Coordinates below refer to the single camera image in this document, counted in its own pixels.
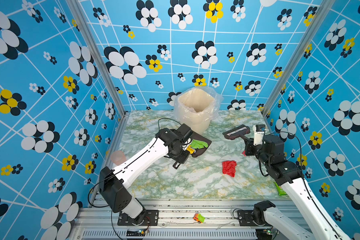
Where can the pink translucent cup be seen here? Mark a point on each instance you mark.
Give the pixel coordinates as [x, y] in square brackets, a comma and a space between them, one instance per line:
[118, 157]

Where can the small green orange toy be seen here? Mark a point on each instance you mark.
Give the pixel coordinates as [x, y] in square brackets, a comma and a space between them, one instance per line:
[199, 218]

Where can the black pink hand brush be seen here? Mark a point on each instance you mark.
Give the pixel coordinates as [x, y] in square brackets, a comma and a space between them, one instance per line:
[237, 132]

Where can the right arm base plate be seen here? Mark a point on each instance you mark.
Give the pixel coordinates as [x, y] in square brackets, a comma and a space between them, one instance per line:
[246, 218]

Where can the red crumpled paper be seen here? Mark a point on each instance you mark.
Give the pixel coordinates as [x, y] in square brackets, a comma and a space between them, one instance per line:
[229, 168]

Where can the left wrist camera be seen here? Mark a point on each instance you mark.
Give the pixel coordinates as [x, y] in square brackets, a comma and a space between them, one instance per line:
[186, 144]

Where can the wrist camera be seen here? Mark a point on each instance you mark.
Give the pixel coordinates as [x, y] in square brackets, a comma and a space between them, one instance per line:
[259, 132]
[186, 144]

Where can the aluminium frame rail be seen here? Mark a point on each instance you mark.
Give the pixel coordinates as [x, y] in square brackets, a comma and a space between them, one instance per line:
[176, 222]

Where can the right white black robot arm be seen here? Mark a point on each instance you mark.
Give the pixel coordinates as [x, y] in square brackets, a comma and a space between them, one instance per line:
[270, 153]

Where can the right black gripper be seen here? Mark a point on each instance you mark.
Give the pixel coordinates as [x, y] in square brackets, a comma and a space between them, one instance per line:
[250, 146]

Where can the yellow paper scrap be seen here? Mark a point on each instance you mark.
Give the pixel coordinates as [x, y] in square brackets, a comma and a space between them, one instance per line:
[191, 150]

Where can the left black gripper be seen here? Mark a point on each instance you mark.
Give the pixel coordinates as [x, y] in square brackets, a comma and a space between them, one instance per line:
[183, 159]

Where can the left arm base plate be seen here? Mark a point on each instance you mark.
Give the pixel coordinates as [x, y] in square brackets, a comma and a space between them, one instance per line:
[146, 218]

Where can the beige trash bin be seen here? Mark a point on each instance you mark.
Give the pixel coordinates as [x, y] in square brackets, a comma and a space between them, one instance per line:
[195, 108]

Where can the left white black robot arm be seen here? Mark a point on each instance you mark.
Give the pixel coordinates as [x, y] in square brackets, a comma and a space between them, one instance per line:
[114, 183]

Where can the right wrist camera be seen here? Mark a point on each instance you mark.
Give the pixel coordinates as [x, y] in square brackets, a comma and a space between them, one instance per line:
[259, 132]

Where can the green crumpled paper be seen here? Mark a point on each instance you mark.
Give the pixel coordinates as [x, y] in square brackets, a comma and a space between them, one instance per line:
[197, 144]

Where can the black dustpan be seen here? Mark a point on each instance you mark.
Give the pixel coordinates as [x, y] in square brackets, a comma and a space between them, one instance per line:
[200, 152]

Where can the green packet right edge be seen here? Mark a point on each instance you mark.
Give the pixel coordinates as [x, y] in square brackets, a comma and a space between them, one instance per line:
[281, 192]

